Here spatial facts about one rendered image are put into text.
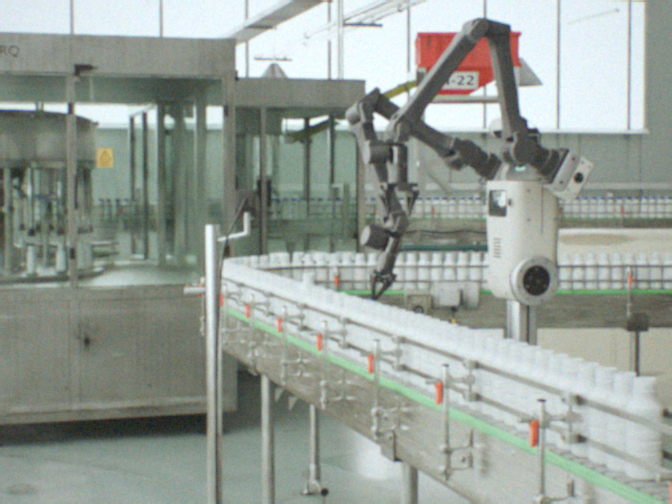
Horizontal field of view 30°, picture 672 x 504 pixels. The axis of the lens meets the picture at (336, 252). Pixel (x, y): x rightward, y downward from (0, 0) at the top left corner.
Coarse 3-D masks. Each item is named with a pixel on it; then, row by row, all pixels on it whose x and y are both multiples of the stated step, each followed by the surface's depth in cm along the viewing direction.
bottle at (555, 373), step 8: (552, 360) 233; (560, 360) 232; (552, 368) 233; (560, 368) 232; (552, 376) 233; (560, 376) 232; (552, 384) 232; (544, 392) 233; (552, 400) 232; (552, 408) 232; (552, 432) 232; (552, 440) 232
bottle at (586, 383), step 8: (584, 368) 221; (592, 368) 221; (584, 376) 221; (592, 376) 221; (576, 384) 223; (584, 384) 221; (592, 384) 221; (576, 392) 221; (584, 392) 220; (576, 408) 221; (584, 408) 220; (584, 416) 220; (576, 424) 222; (584, 424) 220; (584, 432) 221; (576, 448) 222; (584, 448) 221; (576, 456) 222; (584, 456) 221
